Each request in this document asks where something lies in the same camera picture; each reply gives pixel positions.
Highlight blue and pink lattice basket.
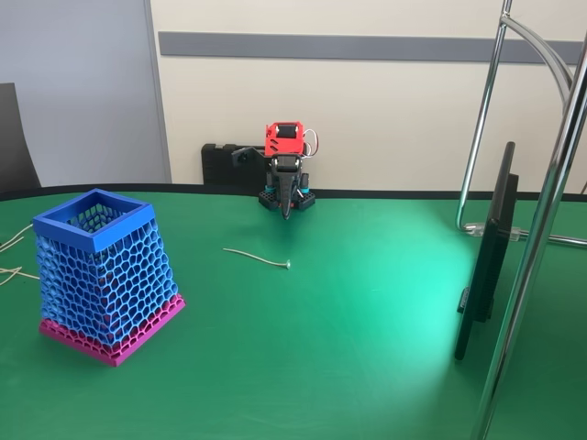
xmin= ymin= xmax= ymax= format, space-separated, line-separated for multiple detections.
xmin=32 ymin=187 xmax=188 ymax=368

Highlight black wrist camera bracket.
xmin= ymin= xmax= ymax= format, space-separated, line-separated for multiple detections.
xmin=230 ymin=144 xmax=266 ymax=167

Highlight chrome tubular stand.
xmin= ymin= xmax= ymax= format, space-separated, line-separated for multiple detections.
xmin=455 ymin=0 xmax=587 ymax=440

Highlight green table cloth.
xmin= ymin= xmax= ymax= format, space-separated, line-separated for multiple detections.
xmin=0 ymin=181 xmax=587 ymax=440

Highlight grey wall rail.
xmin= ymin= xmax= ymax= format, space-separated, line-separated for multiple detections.
xmin=158 ymin=30 xmax=587 ymax=65

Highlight black monitor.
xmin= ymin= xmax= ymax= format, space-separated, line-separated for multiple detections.
xmin=453 ymin=140 xmax=522 ymax=363

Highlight black plastic case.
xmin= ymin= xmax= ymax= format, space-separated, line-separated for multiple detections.
xmin=201 ymin=142 xmax=268 ymax=187

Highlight red white servo cable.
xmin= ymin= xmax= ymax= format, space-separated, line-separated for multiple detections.
xmin=301 ymin=129 xmax=323 ymax=160

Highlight clear plastic clip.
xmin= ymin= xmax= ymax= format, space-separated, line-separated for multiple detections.
xmin=463 ymin=221 xmax=524 ymax=243

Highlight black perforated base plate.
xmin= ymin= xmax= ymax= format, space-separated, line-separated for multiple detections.
xmin=258 ymin=189 xmax=317 ymax=213

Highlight white cables at left edge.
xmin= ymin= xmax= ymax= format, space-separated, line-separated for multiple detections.
xmin=0 ymin=223 xmax=36 ymax=252

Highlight dark chair backrest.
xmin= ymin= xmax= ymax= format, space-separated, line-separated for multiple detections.
xmin=0 ymin=82 xmax=42 ymax=193

